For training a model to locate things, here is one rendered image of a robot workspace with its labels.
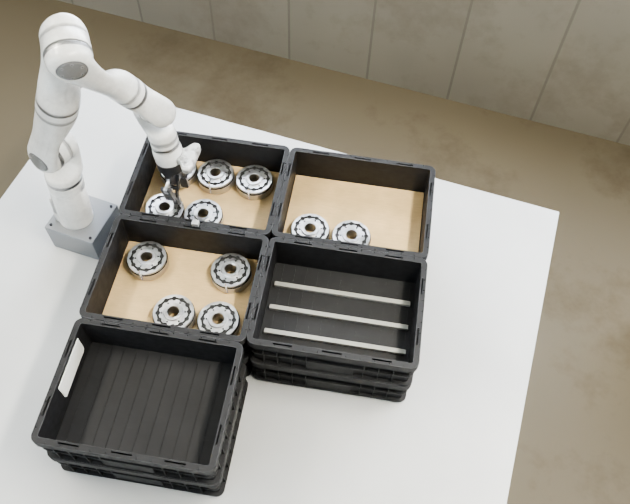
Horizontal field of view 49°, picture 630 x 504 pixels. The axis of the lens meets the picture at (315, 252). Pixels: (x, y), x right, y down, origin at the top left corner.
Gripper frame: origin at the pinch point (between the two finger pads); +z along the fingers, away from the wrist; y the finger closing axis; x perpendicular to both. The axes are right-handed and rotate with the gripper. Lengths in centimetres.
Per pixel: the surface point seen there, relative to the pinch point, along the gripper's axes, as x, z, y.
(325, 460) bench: 53, 21, 56
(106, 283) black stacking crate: -8.4, 0.2, 31.5
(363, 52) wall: 22, 72, -149
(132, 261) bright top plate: -5.0, 1.2, 23.4
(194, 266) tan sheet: 9.7, 5.2, 19.2
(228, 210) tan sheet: 12.8, 5.2, -0.2
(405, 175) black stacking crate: 59, 2, -20
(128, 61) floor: -92, 81, -130
